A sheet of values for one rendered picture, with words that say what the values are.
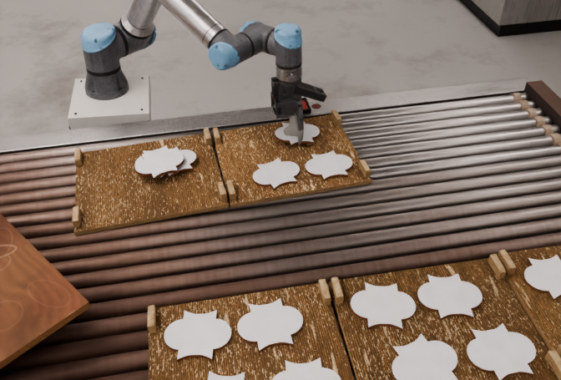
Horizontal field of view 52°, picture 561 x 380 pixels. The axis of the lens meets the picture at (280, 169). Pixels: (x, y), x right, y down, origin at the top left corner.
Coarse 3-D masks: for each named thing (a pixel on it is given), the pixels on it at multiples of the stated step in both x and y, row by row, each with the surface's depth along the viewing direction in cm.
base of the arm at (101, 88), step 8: (88, 72) 200; (112, 72) 200; (120, 72) 204; (88, 80) 202; (96, 80) 200; (104, 80) 200; (112, 80) 201; (120, 80) 204; (88, 88) 203; (96, 88) 201; (104, 88) 201; (112, 88) 202; (120, 88) 206; (128, 88) 209; (88, 96) 205; (96, 96) 202; (104, 96) 202; (112, 96) 203; (120, 96) 205
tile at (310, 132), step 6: (282, 126) 185; (306, 126) 184; (312, 126) 184; (276, 132) 181; (282, 132) 181; (306, 132) 181; (312, 132) 181; (318, 132) 181; (276, 138) 179; (282, 138) 178; (288, 138) 178; (294, 138) 178; (306, 138) 178; (312, 138) 179; (294, 144) 177
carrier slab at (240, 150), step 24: (312, 120) 189; (216, 144) 180; (240, 144) 180; (264, 144) 179; (288, 144) 179; (312, 144) 179; (336, 144) 179; (240, 168) 171; (240, 192) 162; (264, 192) 162; (288, 192) 162; (312, 192) 163
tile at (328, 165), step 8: (312, 160) 171; (320, 160) 171; (328, 160) 171; (336, 160) 171; (344, 160) 171; (312, 168) 168; (320, 168) 168; (328, 168) 168; (336, 168) 168; (344, 168) 168; (320, 176) 167; (328, 176) 165; (336, 176) 167; (344, 176) 167
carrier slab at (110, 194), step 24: (144, 144) 180; (168, 144) 180; (192, 144) 180; (96, 168) 172; (120, 168) 172; (216, 168) 171; (96, 192) 163; (120, 192) 163; (144, 192) 163; (168, 192) 163; (192, 192) 163; (216, 192) 162; (96, 216) 156; (120, 216) 155; (144, 216) 155; (168, 216) 156
